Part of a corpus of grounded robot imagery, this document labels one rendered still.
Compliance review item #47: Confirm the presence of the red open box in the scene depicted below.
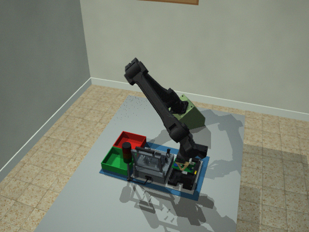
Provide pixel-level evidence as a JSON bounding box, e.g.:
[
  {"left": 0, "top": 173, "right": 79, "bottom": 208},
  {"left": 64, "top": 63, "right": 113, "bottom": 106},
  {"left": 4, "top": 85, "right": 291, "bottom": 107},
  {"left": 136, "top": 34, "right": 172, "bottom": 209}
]
[{"left": 113, "top": 131, "right": 146, "bottom": 149}]

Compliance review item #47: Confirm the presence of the green bin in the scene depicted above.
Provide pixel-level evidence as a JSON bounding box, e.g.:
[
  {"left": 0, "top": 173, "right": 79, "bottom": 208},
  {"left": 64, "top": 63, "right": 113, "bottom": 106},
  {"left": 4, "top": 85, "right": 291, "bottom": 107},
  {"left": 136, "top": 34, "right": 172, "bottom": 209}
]
[{"left": 101, "top": 146, "right": 127, "bottom": 176}]

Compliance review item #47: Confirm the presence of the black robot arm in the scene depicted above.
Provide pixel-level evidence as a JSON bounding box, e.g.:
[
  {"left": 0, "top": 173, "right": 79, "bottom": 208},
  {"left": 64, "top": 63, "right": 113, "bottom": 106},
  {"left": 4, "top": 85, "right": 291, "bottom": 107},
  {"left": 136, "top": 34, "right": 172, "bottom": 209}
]
[{"left": 124, "top": 58, "right": 208, "bottom": 159}]

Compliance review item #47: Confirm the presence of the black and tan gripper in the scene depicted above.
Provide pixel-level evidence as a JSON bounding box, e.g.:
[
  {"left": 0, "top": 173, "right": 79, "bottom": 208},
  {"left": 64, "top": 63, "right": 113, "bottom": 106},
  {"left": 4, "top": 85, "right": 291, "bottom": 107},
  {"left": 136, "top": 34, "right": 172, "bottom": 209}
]
[{"left": 175, "top": 145, "right": 190, "bottom": 171}]

